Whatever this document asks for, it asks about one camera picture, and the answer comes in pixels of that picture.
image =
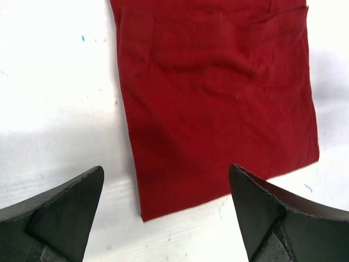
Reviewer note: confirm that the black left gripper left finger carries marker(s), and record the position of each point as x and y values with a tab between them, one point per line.
53	225

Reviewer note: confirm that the dark red t shirt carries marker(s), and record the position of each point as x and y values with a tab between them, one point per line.
208	84

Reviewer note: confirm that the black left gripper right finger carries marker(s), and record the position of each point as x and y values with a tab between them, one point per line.
277	225

